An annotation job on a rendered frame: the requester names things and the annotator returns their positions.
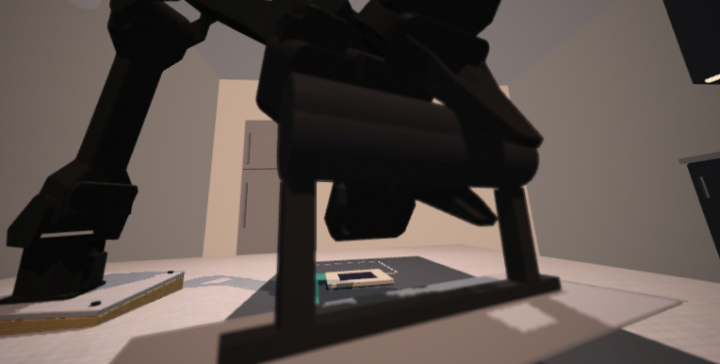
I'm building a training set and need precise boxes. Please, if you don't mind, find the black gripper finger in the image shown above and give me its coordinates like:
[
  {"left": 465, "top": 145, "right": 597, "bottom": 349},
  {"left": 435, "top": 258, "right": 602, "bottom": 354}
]
[
  {"left": 348, "top": 183, "right": 498, "bottom": 226},
  {"left": 381, "top": 12, "right": 543, "bottom": 148}
]

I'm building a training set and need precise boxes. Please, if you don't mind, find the black flat mat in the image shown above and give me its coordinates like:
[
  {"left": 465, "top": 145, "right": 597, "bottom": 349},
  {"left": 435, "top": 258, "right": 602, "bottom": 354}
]
[{"left": 226, "top": 256, "right": 714, "bottom": 364}]

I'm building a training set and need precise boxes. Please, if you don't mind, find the beige tile with dark top patch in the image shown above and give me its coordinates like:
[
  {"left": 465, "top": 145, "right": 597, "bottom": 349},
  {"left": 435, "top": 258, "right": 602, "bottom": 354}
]
[{"left": 325, "top": 269, "right": 394, "bottom": 289}]

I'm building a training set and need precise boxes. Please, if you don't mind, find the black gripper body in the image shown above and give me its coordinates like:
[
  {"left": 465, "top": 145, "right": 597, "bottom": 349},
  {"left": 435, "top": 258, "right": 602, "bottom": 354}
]
[{"left": 324, "top": 0, "right": 500, "bottom": 241}]

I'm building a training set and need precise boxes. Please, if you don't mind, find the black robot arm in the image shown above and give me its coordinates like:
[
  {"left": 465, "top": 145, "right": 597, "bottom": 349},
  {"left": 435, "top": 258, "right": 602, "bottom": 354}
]
[{"left": 0, "top": 0, "right": 400, "bottom": 306}]

